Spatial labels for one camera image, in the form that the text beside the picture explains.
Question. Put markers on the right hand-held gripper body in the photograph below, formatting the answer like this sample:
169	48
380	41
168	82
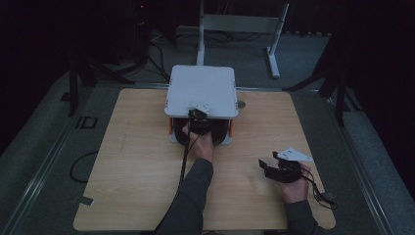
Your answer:
285	173

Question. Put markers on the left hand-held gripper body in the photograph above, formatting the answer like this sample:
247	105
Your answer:
199	124

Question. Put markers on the white two-tier shoe rack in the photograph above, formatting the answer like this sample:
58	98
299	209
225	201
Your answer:
202	88

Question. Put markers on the person's right hand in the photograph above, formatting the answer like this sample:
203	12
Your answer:
297	191

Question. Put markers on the person's left hand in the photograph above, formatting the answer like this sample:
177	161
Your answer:
202	147

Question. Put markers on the round table grommet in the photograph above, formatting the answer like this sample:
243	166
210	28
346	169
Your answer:
241	104

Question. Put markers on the black metal stand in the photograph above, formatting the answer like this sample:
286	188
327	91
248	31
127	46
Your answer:
73	88
339	94

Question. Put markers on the white metal stand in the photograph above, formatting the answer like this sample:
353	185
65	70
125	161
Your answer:
239	23

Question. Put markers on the dark equipment cabinet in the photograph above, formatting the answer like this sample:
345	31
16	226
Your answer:
137	29

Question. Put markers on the grey tape piece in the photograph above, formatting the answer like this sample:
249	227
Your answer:
86	201

